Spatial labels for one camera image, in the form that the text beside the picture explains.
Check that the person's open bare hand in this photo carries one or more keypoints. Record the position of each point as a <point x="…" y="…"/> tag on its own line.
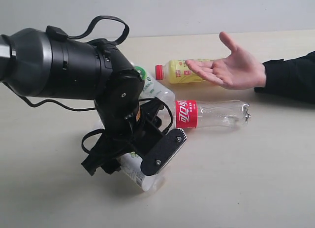
<point x="238" y="71"/>

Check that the black jacket sleeve forearm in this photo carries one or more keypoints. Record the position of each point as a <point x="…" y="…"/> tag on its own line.
<point x="293" y="79"/>

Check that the clear bottle butterfly label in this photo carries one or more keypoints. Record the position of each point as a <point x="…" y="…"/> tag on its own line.
<point x="130" y="166"/>

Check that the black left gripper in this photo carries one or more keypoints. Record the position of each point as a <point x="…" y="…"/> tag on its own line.
<point x="129" y="126"/>

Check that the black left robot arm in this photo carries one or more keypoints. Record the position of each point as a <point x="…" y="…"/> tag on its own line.
<point x="51" y="64"/>

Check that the clear cola bottle red label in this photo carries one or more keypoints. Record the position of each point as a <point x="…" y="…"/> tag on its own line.
<point x="192" y="114"/>

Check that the yellow drink bottle red cap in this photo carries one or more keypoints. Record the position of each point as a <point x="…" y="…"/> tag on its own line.
<point x="176" y="72"/>

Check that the white bottle green round label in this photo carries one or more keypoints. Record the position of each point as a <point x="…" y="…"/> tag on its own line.
<point x="154" y="89"/>

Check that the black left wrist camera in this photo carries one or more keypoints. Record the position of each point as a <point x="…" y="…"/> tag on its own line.
<point x="159" y="155"/>

